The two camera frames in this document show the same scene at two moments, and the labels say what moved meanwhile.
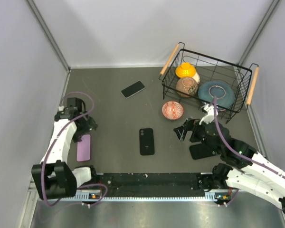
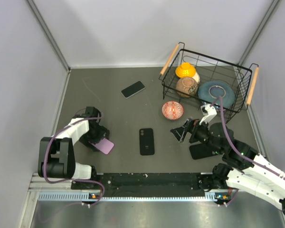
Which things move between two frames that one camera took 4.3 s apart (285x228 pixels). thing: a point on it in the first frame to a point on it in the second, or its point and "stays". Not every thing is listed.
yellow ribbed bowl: x=185 y=70 stays
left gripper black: x=90 y=125 to x=103 y=132
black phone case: x=147 y=146 stays
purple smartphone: x=83 y=152 to x=105 y=146
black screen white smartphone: x=132 y=89 stays
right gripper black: x=190 y=124 stays
